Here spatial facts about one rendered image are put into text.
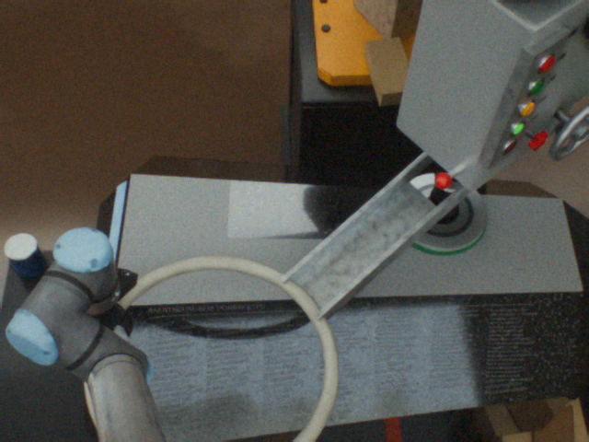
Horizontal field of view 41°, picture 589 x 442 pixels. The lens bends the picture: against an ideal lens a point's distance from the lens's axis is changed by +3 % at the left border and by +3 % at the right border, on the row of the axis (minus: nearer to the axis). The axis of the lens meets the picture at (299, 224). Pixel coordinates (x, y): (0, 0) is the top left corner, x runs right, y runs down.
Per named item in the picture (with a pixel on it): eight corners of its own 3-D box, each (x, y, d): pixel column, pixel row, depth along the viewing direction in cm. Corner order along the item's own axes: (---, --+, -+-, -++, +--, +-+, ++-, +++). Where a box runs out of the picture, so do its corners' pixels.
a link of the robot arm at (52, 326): (75, 370, 123) (115, 306, 130) (12, 329, 118) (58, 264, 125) (49, 377, 130) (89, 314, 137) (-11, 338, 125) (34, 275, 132)
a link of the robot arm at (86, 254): (38, 259, 126) (71, 213, 132) (51, 296, 137) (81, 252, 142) (91, 280, 125) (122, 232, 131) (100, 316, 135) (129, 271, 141)
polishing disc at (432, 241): (392, 246, 177) (392, 243, 176) (396, 171, 189) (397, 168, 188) (486, 256, 177) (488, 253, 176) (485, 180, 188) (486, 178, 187)
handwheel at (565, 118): (558, 109, 163) (584, 56, 150) (597, 138, 159) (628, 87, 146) (507, 145, 158) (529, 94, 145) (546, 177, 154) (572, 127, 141)
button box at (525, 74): (506, 140, 145) (558, 21, 121) (518, 149, 144) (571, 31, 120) (476, 161, 142) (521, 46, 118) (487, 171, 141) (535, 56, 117)
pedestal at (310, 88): (280, 106, 315) (282, -50, 252) (441, 103, 318) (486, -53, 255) (285, 245, 279) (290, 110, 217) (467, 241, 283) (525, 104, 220)
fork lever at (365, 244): (505, 71, 176) (507, 58, 171) (574, 123, 168) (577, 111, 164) (273, 274, 168) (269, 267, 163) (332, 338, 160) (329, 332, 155)
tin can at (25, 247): (37, 281, 267) (27, 262, 256) (9, 273, 268) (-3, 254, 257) (51, 257, 272) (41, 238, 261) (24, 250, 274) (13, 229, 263)
